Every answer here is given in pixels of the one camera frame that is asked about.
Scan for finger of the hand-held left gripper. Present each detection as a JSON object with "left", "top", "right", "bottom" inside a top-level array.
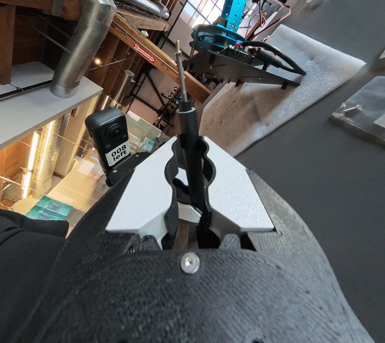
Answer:
[{"left": 172, "top": 177, "right": 203, "bottom": 224}]

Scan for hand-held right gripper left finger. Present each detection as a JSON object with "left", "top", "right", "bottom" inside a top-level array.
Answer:
[{"left": 106, "top": 136, "right": 181, "bottom": 250}]

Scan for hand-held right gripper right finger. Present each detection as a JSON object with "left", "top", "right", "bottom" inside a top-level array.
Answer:
[{"left": 199, "top": 136, "right": 276, "bottom": 237}]

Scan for black screwdriver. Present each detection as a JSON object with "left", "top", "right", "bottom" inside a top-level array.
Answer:
[{"left": 177, "top": 54, "right": 212, "bottom": 231}]

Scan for person's left forearm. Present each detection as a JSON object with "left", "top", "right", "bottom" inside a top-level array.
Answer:
[{"left": 0, "top": 209, "right": 70, "bottom": 343}]

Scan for white ceiling panel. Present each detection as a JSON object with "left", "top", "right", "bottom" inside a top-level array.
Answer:
[{"left": 0, "top": 62, "right": 103, "bottom": 150}]

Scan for fluorescent light tube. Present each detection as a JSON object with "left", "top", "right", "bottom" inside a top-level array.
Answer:
[{"left": 22, "top": 131, "right": 40, "bottom": 191}]

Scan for red and white sign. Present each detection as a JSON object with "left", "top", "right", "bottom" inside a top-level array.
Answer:
[{"left": 133, "top": 43, "right": 156, "bottom": 65}]

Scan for wooden ceiling beam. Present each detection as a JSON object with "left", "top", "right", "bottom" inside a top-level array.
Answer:
[{"left": 108, "top": 14, "right": 212, "bottom": 103}]

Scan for white foam sheet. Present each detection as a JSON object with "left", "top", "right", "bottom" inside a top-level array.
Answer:
[{"left": 199, "top": 24, "right": 366, "bottom": 158}]

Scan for green circuit board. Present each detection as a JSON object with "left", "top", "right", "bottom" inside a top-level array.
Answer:
[{"left": 218, "top": 43, "right": 263, "bottom": 62}]

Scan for pile of clear screw bags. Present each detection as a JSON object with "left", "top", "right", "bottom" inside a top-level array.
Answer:
[{"left": 331, "top": 77, "right": 385, "bottom": 143}]

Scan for small silver duct pipe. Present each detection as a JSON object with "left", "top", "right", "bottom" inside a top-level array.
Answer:
[{"left": 114, "top": 70, "right": 135, "bottom": 104}]

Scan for ribbed silver duct column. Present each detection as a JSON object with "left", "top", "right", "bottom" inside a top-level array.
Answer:
[{"left": 31, "top": 117, "right": 62, "bottom": 199}]

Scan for large silver air duct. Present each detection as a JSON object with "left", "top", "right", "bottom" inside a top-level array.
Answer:
[{"left": 50, "top": 0, "right": 169, "bottom": 98}]

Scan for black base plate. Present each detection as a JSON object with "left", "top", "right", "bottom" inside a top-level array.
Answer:
[{"left": 183, "top": 48, "right": 301, "bottom": 91}]

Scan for thick black cable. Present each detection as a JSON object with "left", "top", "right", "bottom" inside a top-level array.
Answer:
[{"left": 254, "top": 42, "right": 307, "bottom": 76}]

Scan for red and white wires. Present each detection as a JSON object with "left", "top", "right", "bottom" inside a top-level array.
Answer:
[{"left": 251, "top": 0, "right": 293, "bottom": 44}]

